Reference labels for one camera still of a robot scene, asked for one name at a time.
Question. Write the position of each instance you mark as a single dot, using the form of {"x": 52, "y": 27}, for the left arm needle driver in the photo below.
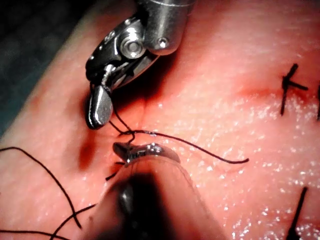
{"x": 150, "y": 150}

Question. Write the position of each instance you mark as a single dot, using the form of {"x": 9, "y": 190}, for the right arm needle driver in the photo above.
{"x": 162, "y": 25}

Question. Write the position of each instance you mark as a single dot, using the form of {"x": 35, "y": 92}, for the right arm needle driver jaw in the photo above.
{"x": 90, "y": 115}
{"x": 103, "y": 106}

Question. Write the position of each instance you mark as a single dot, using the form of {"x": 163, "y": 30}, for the black thread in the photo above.
{"x": 190, "y": 145}

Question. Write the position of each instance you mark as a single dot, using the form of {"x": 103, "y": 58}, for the dark left arm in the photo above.
{"x": 155, "y": 200}

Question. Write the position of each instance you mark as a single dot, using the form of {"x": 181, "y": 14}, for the tissue pad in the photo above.
{"x": 225, "y": 62}

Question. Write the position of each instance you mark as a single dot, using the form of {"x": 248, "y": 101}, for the grey cloth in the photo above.
{"x": 17, "y": 57}

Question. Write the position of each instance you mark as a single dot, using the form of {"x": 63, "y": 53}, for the black stitching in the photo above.
{"x": 287, "y": 83}
{"x": 298, "y": 210}

